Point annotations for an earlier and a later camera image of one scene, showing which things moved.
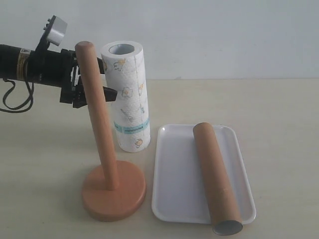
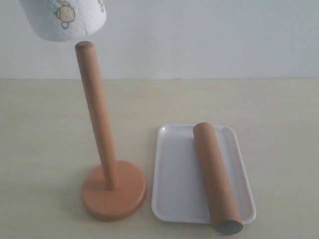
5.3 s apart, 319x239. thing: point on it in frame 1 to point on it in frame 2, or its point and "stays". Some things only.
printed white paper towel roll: x=124 y=62 to x=59 y=20
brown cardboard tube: x=224 y=213 stays
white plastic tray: x=180 y=192 stays
